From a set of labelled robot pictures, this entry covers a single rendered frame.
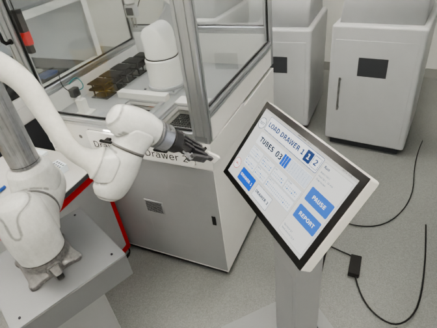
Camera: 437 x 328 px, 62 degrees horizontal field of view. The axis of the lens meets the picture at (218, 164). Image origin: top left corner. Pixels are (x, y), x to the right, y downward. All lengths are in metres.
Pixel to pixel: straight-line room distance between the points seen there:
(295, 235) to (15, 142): 0.92
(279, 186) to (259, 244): 1.27
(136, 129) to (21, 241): 0.50
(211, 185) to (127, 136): 0.75
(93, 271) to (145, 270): 1.11
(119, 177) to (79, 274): 0.39
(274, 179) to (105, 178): 0.51
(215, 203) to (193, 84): 0.63
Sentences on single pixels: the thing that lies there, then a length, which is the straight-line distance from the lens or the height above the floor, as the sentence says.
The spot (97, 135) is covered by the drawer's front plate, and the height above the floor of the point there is 0.91.
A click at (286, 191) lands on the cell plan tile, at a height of 1.06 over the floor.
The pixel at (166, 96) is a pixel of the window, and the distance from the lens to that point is 1.58.
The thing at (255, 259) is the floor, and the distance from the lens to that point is 2.31.
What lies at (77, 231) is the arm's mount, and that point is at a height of 0.85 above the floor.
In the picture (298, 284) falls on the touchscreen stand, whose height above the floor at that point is 0.61.
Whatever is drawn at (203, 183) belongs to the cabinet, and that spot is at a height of 0.71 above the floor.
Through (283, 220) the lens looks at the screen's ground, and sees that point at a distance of 1.11.
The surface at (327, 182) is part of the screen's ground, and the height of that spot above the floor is 1.14.
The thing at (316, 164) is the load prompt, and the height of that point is 1.15.
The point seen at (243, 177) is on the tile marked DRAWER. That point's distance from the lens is 1.28.
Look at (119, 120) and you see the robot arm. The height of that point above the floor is 1.33.
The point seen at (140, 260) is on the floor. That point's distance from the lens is 2.45.
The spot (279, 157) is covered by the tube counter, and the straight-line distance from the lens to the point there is 1.18.
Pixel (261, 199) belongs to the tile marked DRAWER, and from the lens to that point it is 1.19.
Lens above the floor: 1.79
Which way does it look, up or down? 36 degrees down
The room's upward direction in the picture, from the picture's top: 8 degrees counter-clockwise
